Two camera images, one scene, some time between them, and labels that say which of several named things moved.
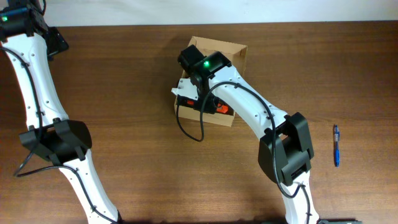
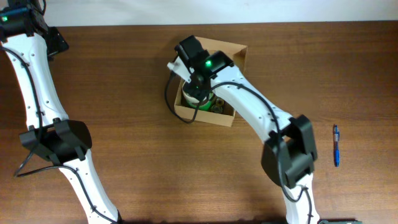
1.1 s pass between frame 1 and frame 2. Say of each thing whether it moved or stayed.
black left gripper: stayed
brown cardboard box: stayed
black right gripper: moved
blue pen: stayed
